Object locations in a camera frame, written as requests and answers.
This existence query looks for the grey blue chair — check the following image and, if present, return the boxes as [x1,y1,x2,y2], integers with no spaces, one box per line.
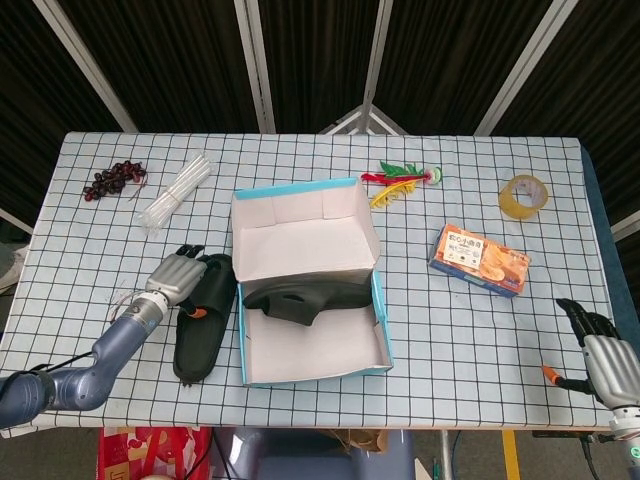
[212,428,416,480]

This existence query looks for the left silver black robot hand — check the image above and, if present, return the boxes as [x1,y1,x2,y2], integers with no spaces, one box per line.
[144,243,209,319]

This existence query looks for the yellow packing tape roll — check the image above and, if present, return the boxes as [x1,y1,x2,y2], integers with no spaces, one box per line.
[498,173,550,220]

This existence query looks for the coloured left wrist wires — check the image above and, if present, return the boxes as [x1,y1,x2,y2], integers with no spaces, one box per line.
[109,287,149,321]

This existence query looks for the black pleated curtain panel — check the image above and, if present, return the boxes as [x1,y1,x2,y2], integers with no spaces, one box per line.
[247,0,381,134]
[57,0,261,134]
[374,0,556,135]
[0,0,124,216]
[492,0,640,226]

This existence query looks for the colourful feather shuttlecock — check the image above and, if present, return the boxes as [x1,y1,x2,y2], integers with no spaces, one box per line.
[360,159,445,207]

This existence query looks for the red patterned bag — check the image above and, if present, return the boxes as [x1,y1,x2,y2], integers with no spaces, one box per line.
[97,426,214,480]

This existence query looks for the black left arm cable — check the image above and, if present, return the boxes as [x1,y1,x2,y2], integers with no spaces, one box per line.
[27,349,99,375]

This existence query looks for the brown paper bag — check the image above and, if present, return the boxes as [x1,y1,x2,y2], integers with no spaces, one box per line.
[334,429,390,456]

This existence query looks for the metal table leg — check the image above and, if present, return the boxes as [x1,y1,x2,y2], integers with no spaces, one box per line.
[438,429,451,480]

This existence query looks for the clear plastic straw bundle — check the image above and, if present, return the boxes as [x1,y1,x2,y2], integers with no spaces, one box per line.
[138,149,216,236]

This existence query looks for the white screen frame post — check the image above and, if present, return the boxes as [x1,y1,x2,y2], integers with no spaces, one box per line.
[233,0,276,134]
[474,0,584,136]
[32,0,139,134]
[362,0,396,134]

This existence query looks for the orange blue biscuit box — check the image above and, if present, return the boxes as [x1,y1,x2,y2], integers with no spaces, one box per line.
[427,223,532,300]

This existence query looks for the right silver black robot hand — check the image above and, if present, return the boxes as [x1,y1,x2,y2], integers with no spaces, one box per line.
[542,298,640,414]

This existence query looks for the white triangular frame foot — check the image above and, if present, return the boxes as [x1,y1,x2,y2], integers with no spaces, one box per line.
[319,104,409,135]

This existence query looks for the light blue shoe box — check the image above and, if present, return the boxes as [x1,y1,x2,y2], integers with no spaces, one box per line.
[230,177,395,386]

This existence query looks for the dark red grape bunch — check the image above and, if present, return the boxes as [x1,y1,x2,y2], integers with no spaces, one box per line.
[82,159,149,203]

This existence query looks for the white frame rail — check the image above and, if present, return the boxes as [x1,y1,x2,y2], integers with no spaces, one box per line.
[0,207,35,236]
[610,209,640,244]

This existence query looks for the black rubber slipper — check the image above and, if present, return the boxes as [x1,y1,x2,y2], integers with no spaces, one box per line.
[242,279,374,329]
[173,253,236,387]

